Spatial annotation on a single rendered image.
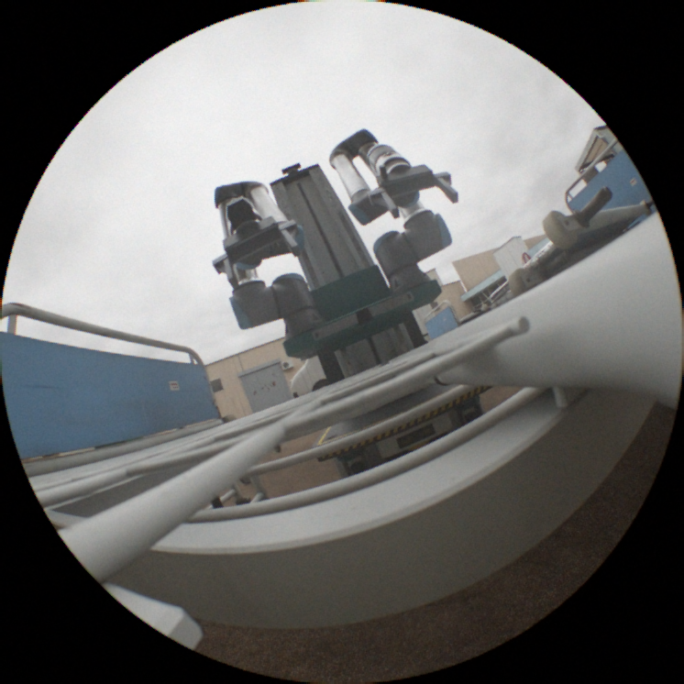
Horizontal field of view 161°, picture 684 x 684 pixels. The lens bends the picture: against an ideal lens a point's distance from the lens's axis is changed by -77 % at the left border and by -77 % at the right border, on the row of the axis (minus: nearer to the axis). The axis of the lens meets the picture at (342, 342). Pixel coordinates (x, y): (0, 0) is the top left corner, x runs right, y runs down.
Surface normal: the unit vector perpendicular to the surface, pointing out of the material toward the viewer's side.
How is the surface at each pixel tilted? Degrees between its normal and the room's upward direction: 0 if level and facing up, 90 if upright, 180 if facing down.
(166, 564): 90
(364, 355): 90
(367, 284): 90
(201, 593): 90
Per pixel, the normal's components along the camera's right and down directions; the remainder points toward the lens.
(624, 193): -0.92, 0.38
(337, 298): -0.10, -0.12
